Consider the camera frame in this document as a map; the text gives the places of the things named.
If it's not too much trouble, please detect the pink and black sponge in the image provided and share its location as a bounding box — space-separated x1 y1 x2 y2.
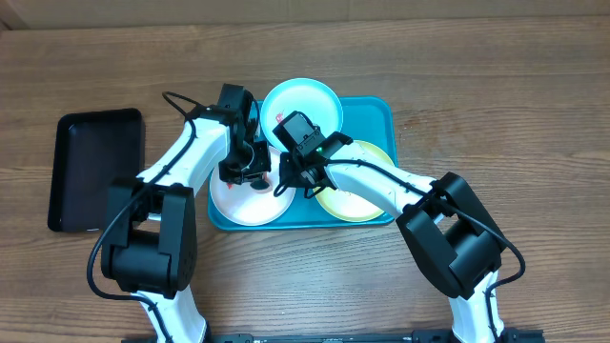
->
251 178 270 192

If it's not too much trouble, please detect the white plate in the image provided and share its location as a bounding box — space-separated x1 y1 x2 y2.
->
208 147 296 231

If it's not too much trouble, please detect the light blue plate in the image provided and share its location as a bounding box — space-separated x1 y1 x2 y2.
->
260 78 343 152

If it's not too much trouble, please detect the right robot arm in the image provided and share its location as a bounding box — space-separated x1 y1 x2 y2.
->
274 132 524 342

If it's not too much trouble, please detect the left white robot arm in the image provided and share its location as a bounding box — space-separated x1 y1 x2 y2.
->
86 84 271 342

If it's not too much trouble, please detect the teal plastic serving tray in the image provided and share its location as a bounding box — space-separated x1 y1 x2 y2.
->
208 96 397 232

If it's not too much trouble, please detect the black plastic tray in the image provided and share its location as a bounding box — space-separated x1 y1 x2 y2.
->
48 108 145 232

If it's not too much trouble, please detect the yellow-green plate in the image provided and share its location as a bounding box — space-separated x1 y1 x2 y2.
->
314 139 397 223

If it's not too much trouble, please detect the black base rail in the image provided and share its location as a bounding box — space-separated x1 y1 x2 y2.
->
121 328 546 343

